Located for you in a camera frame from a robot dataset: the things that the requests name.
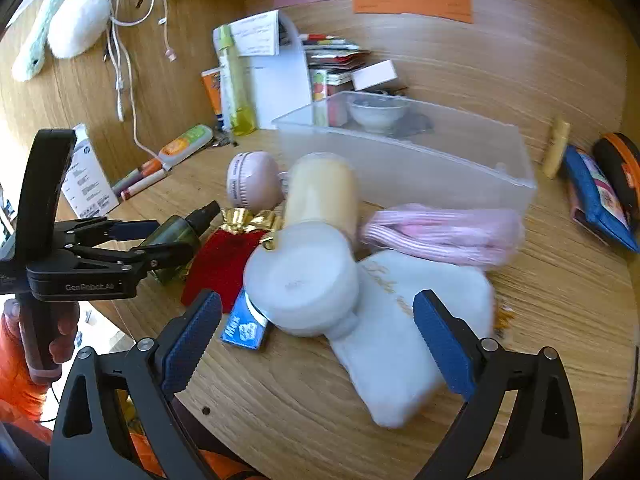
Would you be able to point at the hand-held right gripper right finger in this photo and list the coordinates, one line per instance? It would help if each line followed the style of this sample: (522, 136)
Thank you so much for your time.
(445, 350)

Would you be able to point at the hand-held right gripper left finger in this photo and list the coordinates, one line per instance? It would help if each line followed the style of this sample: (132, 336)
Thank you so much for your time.
(196, 342)

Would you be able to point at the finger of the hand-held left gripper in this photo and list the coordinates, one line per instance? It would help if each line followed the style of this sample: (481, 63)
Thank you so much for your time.
(160, 257)
(130, 230)

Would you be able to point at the green spray bottle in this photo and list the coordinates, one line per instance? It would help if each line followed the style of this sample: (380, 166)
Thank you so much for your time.
(175, 240)

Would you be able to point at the white cloth pouch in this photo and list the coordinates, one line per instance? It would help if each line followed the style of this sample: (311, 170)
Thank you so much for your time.
(400, 340)

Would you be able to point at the red velvet pouch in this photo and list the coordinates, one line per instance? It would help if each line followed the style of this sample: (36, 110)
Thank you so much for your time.
(220, 265)

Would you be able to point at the orange tassel charm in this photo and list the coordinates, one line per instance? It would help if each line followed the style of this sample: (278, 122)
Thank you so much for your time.
(504, 321)

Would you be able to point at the pink striped pouch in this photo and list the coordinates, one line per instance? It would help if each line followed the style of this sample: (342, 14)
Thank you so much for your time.
(445, 237)

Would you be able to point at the pink round case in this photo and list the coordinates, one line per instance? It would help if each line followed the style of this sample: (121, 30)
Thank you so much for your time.
(250, 180)

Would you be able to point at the cream jar with white lid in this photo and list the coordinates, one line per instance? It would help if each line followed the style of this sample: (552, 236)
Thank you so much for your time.
(305, 270)

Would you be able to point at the clear plastic storage box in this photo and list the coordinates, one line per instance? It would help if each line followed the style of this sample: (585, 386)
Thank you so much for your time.
(415, 170)

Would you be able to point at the wooden desktop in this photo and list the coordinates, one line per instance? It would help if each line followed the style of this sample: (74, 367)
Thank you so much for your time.
(300, 410)

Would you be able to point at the person's left hand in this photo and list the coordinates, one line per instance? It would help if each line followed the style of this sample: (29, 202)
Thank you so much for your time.
(66, 330)

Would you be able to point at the red marker pen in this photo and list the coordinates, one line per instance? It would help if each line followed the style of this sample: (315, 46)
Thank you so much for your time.
(145, 182)

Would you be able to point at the blue gum packet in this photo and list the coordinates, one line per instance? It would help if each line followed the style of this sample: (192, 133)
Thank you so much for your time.
(244, 327)

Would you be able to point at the white paper box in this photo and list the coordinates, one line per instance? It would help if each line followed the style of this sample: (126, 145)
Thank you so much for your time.
(87, 180)

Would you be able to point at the orange marker pen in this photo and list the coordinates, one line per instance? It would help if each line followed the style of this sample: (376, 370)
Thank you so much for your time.
(142, 169)

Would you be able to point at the person's orange clothing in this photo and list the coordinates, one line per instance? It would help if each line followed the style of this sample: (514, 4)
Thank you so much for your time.
(150, 455)

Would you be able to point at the mint green plush toy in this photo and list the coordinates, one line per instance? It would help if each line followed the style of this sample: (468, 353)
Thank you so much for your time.
(37, 45)

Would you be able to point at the orange box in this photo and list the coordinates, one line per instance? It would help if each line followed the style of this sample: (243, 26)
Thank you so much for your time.
(212, 95)

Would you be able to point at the yellow-green bottle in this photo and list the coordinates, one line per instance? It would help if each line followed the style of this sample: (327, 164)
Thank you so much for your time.
(235, 90)

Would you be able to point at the white plush toy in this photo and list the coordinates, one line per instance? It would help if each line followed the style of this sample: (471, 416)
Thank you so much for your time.
(77, 20)

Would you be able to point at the blue pencil case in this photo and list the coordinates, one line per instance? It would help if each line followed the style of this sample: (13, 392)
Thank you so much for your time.
(600, 200)

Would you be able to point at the colourful dotted box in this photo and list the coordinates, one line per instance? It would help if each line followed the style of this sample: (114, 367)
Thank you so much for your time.
(320, 92)

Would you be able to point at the yellow tube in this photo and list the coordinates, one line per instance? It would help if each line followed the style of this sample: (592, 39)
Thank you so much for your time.
(556, 147)

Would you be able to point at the white bowl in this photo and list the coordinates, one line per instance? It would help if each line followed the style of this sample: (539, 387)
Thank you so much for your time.
(376, 114)

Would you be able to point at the black and orange case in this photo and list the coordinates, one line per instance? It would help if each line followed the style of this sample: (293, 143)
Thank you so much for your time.
(620, 165)

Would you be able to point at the stack of books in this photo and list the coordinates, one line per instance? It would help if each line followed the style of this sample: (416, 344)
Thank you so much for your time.
(332, 57)

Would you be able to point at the small white box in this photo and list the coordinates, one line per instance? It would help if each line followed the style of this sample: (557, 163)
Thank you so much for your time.
(375, 75)

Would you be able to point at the orange paper note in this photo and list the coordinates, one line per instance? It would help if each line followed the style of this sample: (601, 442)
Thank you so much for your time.
(412, 1)

